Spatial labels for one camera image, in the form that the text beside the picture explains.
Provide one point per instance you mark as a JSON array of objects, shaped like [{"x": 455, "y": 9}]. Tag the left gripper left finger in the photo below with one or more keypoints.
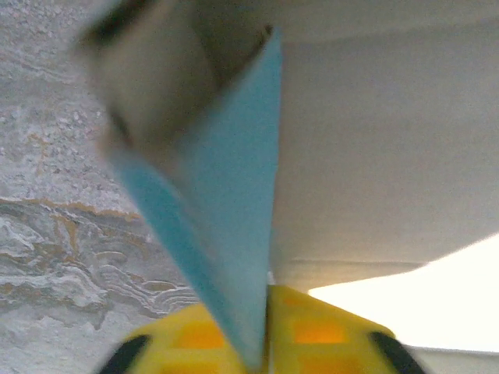
[{"x": 187, "y": 343}]

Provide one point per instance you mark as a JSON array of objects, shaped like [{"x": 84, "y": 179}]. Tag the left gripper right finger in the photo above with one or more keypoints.
[{"x": 323, "y": 335}]

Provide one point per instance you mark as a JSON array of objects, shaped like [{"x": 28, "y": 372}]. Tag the white and blue paper box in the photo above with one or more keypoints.
[{"x": 351, "y": 156}]

